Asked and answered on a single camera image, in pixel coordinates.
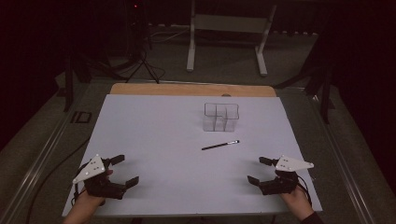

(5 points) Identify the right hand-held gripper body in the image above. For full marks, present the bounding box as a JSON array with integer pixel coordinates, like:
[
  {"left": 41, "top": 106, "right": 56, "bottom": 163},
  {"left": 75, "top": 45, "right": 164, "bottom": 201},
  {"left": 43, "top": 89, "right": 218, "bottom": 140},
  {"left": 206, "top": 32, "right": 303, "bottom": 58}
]
[{"left": 258, "top": 154, "right": 315, "bottom": 196}]

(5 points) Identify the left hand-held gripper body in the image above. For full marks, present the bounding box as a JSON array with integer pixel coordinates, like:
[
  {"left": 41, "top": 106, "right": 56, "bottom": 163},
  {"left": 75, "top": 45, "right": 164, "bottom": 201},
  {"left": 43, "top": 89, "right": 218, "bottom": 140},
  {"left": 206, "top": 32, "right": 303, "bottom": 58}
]
[{"left": 72, "top": 154, "right": 128, "bottom": 201}]

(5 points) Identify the black pen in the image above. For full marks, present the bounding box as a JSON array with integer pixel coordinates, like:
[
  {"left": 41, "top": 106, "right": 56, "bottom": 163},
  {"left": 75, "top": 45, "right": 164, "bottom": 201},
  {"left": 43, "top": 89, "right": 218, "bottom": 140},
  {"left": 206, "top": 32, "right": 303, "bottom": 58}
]
[{"left": 201, "top": 139, "right": 240, "bottom": 151}]

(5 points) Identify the clear plastic organizer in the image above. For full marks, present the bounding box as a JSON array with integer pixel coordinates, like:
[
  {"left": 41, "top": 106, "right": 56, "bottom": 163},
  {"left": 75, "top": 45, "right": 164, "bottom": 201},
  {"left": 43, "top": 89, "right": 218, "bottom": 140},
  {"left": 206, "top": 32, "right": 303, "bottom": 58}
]
[{"left": 203, "top": 102, "right": 240, "bottom": 133}]

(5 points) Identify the person's left hand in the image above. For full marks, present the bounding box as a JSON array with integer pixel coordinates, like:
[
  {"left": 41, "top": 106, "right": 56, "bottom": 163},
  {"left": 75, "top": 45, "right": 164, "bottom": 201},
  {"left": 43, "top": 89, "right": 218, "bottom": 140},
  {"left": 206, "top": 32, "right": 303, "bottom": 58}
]
[{"left": 69, "top": 168, "right": 115, "bottom": 218}]

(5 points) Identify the person's right hand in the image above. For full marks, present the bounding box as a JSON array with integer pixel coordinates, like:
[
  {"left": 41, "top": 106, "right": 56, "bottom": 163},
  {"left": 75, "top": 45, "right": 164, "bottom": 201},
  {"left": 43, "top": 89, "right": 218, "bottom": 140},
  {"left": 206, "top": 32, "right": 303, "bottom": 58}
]
[{"left": 279, "top": 185, "right": 316, "bottom": 221}]

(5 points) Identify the white board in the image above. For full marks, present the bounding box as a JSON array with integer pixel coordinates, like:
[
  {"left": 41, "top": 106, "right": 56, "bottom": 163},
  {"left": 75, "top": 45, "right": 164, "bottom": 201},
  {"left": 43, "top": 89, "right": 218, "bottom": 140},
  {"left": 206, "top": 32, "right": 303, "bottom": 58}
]
[{"left": 61, "top": 93, "right": 323, "bottom": 217}]

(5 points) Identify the black metal stand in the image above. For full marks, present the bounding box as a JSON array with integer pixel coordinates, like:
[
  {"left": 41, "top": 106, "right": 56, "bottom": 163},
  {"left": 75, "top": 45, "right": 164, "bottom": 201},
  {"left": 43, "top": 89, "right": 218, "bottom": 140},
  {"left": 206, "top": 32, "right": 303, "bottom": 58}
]
[
  {"left": 63, "top": 50, "right": 94, "bottom": 113},
  {"left": 275, "top": 31, "right": 336, "bottom": 125}
]

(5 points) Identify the black tripod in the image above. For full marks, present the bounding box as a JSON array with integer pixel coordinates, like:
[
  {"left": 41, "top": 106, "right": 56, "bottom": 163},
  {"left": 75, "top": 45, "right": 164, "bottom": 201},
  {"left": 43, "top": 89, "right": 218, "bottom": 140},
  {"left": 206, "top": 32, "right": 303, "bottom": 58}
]
[{"left": 124, "top": 0, "right": 162, "bottom": 85}]

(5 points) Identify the white metal stand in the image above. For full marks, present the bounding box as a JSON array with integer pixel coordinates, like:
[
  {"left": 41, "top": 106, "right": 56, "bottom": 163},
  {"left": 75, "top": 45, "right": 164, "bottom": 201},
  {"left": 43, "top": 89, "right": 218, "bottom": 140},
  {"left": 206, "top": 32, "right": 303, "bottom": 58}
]
[{"left": 186, "top": 0, "right": 278, "bottom": 77}]

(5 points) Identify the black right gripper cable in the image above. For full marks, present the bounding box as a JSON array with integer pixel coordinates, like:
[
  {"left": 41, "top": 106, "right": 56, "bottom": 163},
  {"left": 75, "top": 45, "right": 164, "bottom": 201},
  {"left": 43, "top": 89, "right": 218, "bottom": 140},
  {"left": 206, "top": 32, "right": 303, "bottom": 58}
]
[{"left": 296, "top": 175, "right": 314, "bottom": 207}]

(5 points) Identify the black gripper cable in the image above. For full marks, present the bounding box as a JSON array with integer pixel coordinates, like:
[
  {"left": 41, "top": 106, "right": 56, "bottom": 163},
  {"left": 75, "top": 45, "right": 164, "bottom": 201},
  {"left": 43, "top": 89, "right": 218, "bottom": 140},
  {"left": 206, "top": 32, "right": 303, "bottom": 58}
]
[
  {"left": 296, "top": 175, "right": 314, "bottom": 207},
  {"left": 25, "top": 136, "right": 92, "bottom": 224}
]

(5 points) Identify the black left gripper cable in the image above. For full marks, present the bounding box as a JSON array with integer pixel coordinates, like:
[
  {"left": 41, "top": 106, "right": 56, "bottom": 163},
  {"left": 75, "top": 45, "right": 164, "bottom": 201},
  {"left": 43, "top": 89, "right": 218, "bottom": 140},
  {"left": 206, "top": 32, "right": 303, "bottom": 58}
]
[{"left": 25, "top": 136, "right": 92, "bottom": 224}]

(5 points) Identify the metal floor rail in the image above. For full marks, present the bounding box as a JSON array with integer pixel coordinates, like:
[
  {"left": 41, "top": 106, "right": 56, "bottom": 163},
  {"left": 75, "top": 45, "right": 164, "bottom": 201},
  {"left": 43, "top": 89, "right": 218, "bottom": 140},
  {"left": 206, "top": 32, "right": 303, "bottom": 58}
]
[
  {"left": 306, "top": 91, "right": 379, "bottom": 224},
  {"left": 0, "top": 92, "right": 82, "bottom": 224}
]

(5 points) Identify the white floor cable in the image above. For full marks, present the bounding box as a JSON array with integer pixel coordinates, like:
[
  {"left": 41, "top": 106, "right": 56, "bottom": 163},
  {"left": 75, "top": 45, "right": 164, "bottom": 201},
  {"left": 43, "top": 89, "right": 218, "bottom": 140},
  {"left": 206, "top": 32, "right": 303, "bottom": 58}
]
[{"left": 148, "top": 26, "right": 191, "bottom": 44}]

